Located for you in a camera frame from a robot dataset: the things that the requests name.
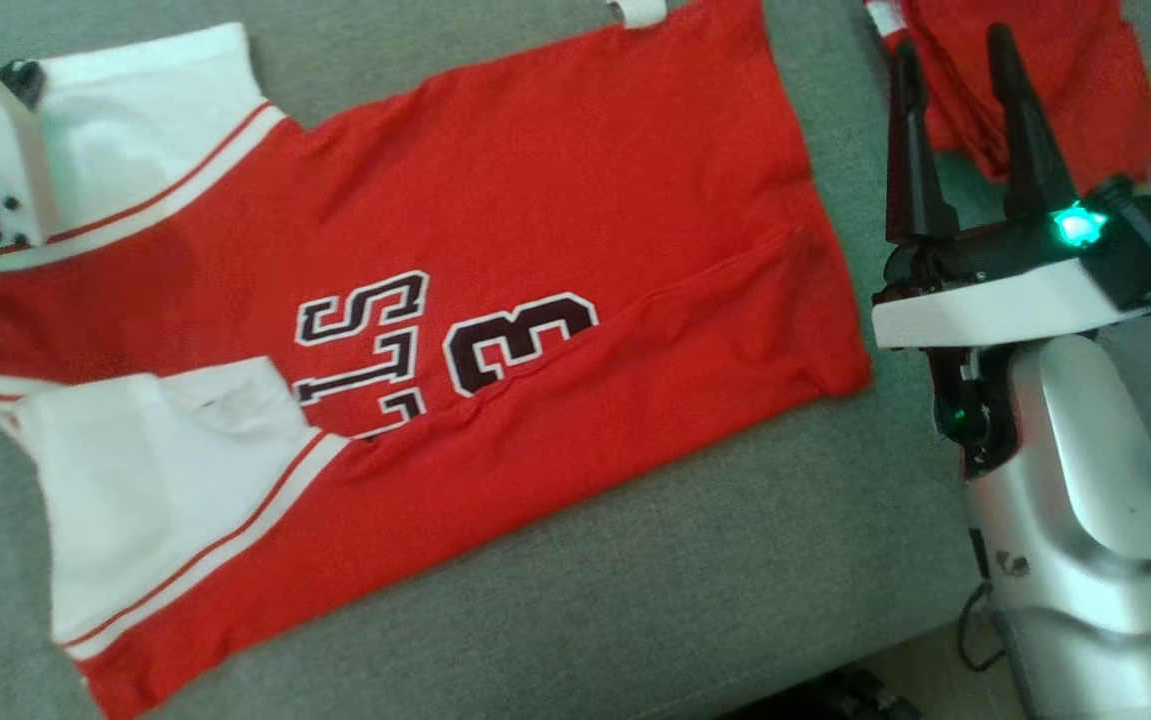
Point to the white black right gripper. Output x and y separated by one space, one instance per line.
985 305

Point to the red shorts with white stripes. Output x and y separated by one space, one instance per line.
1095 90

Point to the red white basketball jersey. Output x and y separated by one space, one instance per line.
555 180

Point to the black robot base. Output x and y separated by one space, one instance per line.
835 700

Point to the large grey sofa seat cushion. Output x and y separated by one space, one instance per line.
735 550

